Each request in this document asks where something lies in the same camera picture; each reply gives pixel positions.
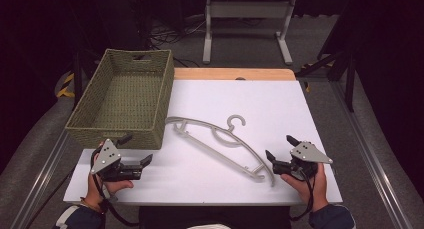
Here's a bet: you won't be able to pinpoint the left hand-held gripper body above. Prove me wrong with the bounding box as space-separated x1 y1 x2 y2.
90 138 144 183

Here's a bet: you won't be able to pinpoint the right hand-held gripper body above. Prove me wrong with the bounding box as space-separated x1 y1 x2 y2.
273 141 334 182

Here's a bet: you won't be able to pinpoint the person's left hand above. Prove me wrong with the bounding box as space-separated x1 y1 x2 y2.
85 170 135 208

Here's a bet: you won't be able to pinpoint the person's right hand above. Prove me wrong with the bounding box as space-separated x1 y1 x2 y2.
279 162 330 213

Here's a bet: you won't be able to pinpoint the grey plastic clothes hanger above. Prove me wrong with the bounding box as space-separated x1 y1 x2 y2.
165 114 276 187

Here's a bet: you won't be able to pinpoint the green woven basket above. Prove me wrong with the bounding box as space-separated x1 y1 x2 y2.
64 48 175 151

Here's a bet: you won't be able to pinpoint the white table cover board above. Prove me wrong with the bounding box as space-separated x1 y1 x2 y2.
63 79 344 207

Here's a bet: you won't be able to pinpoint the yellow black floor tape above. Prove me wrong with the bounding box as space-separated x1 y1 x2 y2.
55 72 76 99

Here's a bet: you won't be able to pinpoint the black metal stand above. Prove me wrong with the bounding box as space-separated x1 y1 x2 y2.
294 0 358 113

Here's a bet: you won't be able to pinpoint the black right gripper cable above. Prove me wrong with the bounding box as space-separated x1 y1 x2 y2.
289 173 317 222

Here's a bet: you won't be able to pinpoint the thin wrist bracelet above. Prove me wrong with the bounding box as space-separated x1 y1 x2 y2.
79 197 104 214

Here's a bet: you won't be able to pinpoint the grey metal floor rail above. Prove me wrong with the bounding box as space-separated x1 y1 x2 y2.
329 78 415 229
9 128 72 229

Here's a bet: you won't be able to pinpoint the black floor cables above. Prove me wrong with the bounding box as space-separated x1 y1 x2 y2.
148 17 208 52

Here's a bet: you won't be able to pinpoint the white metal stand frame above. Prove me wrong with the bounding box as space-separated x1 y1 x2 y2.
202 0 298 66

